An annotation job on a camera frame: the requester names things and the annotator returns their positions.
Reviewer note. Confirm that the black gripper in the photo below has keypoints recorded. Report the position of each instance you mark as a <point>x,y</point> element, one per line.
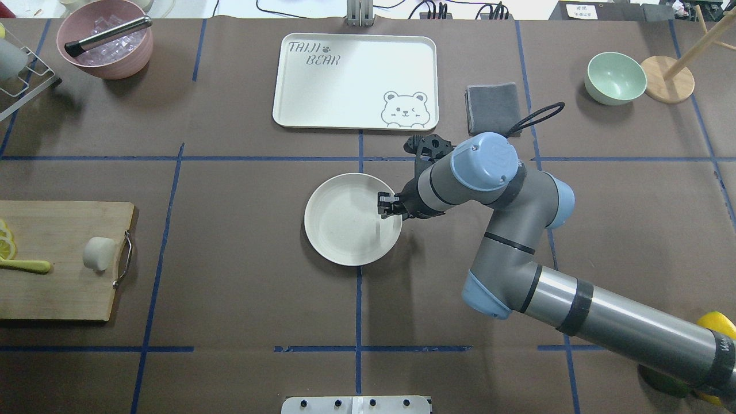
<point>409,200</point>

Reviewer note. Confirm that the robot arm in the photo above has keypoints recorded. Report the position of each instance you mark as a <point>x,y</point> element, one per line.
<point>505,277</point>

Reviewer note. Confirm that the white bear tray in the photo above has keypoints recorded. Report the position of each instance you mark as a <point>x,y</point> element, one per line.
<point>351,81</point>

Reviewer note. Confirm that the white round plate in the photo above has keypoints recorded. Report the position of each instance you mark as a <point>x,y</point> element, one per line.
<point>342,222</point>

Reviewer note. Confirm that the grey folded cloth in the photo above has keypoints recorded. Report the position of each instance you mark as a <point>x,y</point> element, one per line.
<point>492,108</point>

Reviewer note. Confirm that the green bowl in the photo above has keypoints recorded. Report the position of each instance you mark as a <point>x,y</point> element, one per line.
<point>614,79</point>

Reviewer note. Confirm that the pink bowl with ice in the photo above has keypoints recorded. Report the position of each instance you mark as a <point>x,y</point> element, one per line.
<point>118,59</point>

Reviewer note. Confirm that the wooden stand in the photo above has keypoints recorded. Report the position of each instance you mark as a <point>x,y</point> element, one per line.
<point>669,80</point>

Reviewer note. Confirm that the bamboo cutting board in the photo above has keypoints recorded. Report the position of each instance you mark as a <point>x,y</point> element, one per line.
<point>57,231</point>

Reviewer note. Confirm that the green avocado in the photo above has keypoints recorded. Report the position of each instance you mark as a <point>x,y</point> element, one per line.
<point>663,383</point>

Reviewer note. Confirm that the yellow lemon upper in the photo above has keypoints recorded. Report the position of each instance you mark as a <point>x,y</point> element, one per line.
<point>717,322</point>

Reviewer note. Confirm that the yellow lemon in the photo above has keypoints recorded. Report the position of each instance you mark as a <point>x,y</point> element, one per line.
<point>717,322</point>
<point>710,399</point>

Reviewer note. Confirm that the yellow-green plastic knife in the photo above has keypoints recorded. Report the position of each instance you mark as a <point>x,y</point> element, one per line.
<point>36,267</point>

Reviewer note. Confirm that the lemon slice near knife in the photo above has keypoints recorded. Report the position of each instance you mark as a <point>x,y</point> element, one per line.
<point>8,248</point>

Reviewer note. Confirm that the lemon slice far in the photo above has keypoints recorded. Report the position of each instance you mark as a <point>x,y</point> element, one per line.
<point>4,230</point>

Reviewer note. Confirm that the lemon slice middle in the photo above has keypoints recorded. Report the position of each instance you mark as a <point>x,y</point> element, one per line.
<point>8,242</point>

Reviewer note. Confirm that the yellow lemon lower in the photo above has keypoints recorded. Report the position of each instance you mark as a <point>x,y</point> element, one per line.
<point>710,399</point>

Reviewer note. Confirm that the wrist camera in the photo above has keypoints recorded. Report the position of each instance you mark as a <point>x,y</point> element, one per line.
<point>428,150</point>

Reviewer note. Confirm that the grey mounting post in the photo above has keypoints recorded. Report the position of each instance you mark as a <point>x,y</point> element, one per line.
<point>360,13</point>

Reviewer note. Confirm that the metal base plate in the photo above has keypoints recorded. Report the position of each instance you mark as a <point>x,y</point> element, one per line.
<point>358,404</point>

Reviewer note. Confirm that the metal board handle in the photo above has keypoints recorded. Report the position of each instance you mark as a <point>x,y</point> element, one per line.
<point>126,259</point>

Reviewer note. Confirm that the wire dish rack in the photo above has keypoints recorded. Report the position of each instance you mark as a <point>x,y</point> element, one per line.
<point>24,75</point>

